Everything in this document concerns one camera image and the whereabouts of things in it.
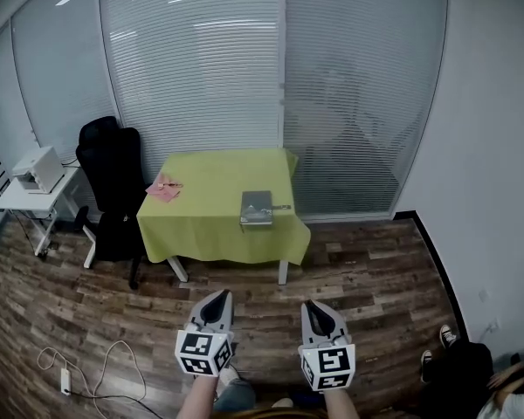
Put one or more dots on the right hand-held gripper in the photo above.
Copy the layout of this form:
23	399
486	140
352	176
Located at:
329	365

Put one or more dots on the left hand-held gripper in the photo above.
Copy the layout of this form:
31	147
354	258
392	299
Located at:
201	352

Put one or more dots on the person's left forearm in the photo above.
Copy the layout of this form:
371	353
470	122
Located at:
198	397

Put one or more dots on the person's right forearm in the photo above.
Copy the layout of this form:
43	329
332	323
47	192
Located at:
338	404

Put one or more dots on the person's white shoe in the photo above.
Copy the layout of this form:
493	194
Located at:
228	374

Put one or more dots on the person's blue jeans leg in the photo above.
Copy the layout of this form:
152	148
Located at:
236	395

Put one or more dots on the yellow-green tablecloth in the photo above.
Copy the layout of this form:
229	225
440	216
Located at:
209	216

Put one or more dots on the pink cloth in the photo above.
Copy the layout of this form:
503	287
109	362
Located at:
161	190

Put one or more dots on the black skirting board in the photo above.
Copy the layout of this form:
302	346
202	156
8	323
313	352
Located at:
436	260

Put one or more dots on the black office chair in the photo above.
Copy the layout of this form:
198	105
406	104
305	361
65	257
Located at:
113	181

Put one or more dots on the white side desk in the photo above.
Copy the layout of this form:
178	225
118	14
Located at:
22	197

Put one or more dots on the white printer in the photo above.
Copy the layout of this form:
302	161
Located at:
37	168

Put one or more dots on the white window blind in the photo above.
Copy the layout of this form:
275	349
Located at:
362	81
192	68
61	72

